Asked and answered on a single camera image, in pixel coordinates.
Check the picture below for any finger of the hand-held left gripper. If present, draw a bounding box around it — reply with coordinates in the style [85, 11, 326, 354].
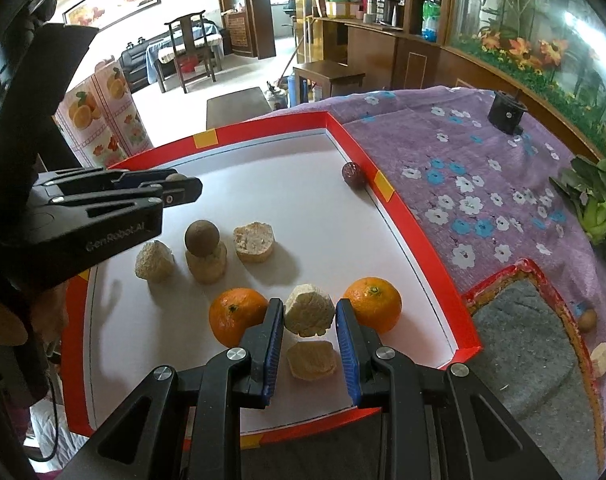
[49, 176, 204, 208]
[33, 169, 180, 197]

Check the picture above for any flower decorated glass cabinet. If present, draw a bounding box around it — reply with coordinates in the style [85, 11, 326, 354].
[445, 0, 606, 161]

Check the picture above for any purple floral tablecloth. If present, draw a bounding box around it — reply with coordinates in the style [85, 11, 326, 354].
[273, 85, 606, 480]

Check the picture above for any grey felt mat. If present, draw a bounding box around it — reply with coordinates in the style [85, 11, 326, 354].
[240, 257, 606, 480]

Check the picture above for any dark door mat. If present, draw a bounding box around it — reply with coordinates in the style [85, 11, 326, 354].
[205, 86, 274, 130]

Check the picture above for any orange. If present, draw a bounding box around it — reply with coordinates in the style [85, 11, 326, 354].
[209, 287, 270, 348]
[343, 276, 402, 334]

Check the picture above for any wooden door frame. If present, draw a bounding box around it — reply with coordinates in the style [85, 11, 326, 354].
[214, 0, 278, 61]

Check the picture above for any black round container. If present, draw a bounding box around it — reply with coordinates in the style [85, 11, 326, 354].
[487, 90, 528, 136]

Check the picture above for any black steel thermos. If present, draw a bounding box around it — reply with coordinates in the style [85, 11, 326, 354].
[374, 0, 406, 28]

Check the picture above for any wooden sideboard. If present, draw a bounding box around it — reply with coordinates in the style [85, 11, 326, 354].
[303, 12, 454, 111]

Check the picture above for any green plastic bottle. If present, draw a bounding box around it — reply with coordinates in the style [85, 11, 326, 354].
[422, 0, 442, 43]

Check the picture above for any dark wooden chair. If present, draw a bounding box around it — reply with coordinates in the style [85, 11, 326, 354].
[155, 10, 224, 95]

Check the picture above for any red date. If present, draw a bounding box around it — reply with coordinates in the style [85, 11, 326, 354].
[340, 161, 368, 191]

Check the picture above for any orange print folding panel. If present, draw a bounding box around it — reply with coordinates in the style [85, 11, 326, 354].
[53, 57, 156, 168]

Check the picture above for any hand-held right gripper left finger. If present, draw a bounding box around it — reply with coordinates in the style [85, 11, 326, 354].
[70, 297, 286, 480]

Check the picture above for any yellow basket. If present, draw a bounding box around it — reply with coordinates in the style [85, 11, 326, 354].
[323, 1, 361, 20]

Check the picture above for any red-edged white tray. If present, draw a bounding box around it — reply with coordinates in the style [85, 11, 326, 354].
[57, 111, 484, 453]

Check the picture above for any black sofa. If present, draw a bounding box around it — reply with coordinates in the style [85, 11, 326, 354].
[120, 30, 184, 93]

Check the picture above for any small wooden table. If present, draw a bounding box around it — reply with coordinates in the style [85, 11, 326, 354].
[293, 59, 366, 101]

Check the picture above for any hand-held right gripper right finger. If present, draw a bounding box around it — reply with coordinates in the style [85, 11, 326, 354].
[335, 297, 566, 480]

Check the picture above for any person's left hand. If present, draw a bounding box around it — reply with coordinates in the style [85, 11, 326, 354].
[0, 287, 70, 358]

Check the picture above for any green bok choy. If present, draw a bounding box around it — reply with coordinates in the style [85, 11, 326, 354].
[549, 155, 606, 263]

